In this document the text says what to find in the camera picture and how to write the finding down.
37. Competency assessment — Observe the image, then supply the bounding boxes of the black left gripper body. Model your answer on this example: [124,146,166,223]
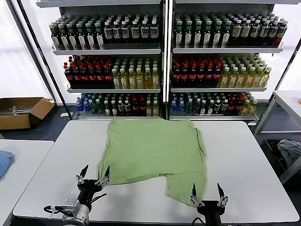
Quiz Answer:
[77,179,104,203]

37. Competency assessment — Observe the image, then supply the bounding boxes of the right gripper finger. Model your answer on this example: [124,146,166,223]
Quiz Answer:
[216,183,229,208]
[190,183,206,208]

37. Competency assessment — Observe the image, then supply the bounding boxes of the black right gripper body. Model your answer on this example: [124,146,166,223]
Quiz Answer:
[197,200,227,226]

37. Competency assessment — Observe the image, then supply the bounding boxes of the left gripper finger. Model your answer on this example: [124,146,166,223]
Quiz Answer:
[75,164,89,185]
[95,165,111,187]

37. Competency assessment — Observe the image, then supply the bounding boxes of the light green polo shirt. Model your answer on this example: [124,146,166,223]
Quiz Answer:
[97,118,209,209]

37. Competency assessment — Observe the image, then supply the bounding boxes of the grey-blue clothes pile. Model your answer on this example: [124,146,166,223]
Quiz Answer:
[277,139,301,169]

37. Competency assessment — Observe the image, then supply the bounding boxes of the white side table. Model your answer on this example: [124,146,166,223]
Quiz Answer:
[0,138,55,226]

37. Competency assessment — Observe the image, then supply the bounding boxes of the dark storage bin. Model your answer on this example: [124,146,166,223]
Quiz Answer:
[261,139,289,175]

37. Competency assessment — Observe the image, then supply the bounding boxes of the folded blue cloth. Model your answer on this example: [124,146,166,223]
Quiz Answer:
[0,149,14,180]

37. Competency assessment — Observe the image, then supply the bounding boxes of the open brown cardboard box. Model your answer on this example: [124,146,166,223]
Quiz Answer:
[0,97,56,130]

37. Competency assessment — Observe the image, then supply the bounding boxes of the wrapped silver metal parts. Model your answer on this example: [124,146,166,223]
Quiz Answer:
[0,105,33,116]

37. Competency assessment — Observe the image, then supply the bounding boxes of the yellow tea bottle green label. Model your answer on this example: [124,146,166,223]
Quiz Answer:
[143,67,153,89]
[244,67,256,88]
[119,68,129,89]
[218,67,230,88]
[227,67,238,88]
[260,66,272,88]
[135,67,144,89]
[151,67,160,89]
[253,66,264,88]
[236,67,247,88]
[127,67,137,89]
[111,68,121,89]

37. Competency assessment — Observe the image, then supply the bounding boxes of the red-cap cola bottle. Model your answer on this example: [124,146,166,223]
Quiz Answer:
[213,62,222,87]
[87,64,97,87]
[205,62,214,87]
[189,62,198,87]
[103,64,113,87]
[181,62,190,87]
[197,62,206,87]
[72,64,82,87]
[79,65,89,87]
[95,64,105,87]
[63,65,74,87]
[173,62,182,87]

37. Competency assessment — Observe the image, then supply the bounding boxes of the grey metal shelf unit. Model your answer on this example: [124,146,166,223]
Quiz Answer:
[166,0,301,123]
[35,0,166,121]

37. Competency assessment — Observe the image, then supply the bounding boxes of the green-cap dark tea bottle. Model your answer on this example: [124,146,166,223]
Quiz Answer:
[203,20,212,48]
[50,23,61,50]
[213,20,222,48]
[76,22,87,50]
[222,20,231,48]
[183,20,193,48]
[58,23,69,50]
[174,20,183,48]
[85,22,96,50]
[193,20,203,48]
[66,22,78,50]
[94,21,105,50]

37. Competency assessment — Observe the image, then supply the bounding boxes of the white-cap bottle blue label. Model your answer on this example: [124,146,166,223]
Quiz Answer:
[250,20,261,47]
[103,21,113,45]
[268,20,279,47]
[112,20,122,45]
[150,20,159,45]
[140,20,150,45]
[121,20,131,45]
[131,20,141,45]
[259,20,270,47]

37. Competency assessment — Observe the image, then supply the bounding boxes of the dark bottle beige label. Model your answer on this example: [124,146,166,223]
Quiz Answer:
[240,20,251,47]
[231,20,242,47]

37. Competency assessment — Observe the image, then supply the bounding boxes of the white-cap red tea bottle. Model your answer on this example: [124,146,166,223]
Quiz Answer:
[276,21,288,47]

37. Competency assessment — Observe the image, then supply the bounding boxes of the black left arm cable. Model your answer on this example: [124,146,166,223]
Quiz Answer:
[43,192,108,214]

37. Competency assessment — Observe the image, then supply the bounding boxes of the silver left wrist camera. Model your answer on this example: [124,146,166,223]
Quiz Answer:
[62,198,80,215]

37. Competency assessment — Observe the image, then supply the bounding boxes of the grey metal frame table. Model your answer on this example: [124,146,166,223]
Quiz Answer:
[253,90,301,185]

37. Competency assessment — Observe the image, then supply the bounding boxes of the dark window frame post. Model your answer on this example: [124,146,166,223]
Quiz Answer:
[7,0,71,114]

